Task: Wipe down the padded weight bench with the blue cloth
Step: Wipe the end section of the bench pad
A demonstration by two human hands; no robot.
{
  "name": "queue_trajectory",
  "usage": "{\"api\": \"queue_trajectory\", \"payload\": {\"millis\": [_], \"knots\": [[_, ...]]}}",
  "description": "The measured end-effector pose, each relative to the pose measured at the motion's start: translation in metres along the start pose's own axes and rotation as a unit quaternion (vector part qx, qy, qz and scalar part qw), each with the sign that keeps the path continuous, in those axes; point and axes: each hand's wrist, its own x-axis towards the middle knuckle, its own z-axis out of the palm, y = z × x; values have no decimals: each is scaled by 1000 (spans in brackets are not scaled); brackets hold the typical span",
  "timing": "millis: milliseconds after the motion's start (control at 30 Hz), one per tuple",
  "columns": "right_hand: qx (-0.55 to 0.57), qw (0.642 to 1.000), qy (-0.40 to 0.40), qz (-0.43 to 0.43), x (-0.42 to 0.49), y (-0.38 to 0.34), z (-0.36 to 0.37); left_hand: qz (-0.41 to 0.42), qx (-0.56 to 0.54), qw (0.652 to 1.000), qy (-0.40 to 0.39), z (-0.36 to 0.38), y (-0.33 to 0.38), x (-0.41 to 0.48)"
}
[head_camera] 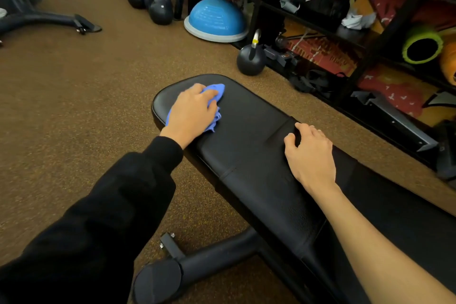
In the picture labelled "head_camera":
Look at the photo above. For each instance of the person's left hand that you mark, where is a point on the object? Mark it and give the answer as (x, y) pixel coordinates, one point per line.
(187, 115)

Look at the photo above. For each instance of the person's right hand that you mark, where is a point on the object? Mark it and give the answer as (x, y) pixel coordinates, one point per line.
(311, 163)

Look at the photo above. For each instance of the person's right thumb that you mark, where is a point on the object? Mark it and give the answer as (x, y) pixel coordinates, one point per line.
(289, 144)

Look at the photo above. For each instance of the person's left fingers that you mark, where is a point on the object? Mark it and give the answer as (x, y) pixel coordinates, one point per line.
(208, 95)

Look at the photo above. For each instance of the blue cleaning cloth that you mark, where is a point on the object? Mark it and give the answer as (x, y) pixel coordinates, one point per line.
(218, 90)

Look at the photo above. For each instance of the person's right forearm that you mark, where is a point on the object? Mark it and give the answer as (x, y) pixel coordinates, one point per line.
(370, 250)

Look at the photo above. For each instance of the person's left forearm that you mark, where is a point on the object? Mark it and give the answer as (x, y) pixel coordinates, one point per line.
(107, 214)

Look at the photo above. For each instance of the black padded weight bench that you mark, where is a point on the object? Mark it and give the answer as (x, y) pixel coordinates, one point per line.
(256, 157)

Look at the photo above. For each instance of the blue balance dome trainer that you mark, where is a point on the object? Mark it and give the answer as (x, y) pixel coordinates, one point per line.
(217, 17)

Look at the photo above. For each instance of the black bag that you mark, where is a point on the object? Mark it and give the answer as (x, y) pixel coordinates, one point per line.
(329, 10)

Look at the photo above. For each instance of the white crumpled cloth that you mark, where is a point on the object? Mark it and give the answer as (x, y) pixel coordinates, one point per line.
(358, 20)

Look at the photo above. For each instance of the green foam roller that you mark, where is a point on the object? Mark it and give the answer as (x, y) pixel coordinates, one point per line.
(409, 45)

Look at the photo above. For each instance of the black metal storage rack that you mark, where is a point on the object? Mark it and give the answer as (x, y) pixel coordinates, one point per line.
(395, 22)

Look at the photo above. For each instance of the orange foam roller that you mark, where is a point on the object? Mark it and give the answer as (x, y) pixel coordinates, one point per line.
(449, 63)

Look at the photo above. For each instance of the grey metal bracket attachment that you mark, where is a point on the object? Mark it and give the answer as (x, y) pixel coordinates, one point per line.
(395, 120)

